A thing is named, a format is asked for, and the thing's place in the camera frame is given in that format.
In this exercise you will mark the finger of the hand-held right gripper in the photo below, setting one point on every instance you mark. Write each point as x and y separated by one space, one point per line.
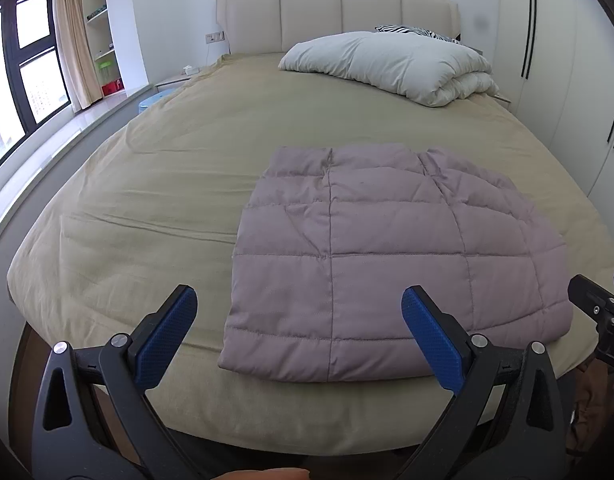
587 292

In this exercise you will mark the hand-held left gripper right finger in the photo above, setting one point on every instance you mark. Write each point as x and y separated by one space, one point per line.
432 340

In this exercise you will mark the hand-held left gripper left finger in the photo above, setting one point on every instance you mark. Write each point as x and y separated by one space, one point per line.
169 335

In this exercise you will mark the pink quilted puffer jacket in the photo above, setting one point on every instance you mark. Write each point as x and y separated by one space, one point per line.
362 260

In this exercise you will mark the person's left hand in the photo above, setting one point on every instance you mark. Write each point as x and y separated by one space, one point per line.
267 475

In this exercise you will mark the person's brown pants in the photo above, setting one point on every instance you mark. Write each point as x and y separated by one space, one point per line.
599 410

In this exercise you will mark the bed with beige sheet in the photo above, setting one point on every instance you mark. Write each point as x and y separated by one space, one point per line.
162 185

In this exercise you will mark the white window bench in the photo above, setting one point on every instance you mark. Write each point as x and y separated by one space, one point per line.
77 130

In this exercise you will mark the white wardrobe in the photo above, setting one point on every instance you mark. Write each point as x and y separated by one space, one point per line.
562 60

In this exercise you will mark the blue stool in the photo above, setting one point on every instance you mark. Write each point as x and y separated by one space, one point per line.
154 101

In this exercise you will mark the red box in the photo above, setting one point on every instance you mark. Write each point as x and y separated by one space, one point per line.
112 88

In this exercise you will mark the white nightstand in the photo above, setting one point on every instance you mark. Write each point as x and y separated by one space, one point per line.
174 80

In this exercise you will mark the white tissue box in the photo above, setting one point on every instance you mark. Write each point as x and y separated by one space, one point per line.
191 70

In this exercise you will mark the green box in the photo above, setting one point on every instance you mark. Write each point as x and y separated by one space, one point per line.
105 65

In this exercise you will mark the white folded duvet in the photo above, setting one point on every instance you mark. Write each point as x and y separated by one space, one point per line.
387 65

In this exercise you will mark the beige curtain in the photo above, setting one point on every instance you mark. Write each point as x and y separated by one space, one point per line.
74 45

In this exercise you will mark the black framed window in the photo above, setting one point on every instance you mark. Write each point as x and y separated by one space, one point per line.
9 75

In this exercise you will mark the zebra striped pillow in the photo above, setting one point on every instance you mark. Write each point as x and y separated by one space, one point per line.
417 31

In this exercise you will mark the beige padded headboard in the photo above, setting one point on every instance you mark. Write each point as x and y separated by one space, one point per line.
312 15

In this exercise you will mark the wall socket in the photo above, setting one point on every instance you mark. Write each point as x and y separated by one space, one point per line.
214 37

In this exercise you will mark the white wall shelf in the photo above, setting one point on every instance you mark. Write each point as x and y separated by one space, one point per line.
102 25

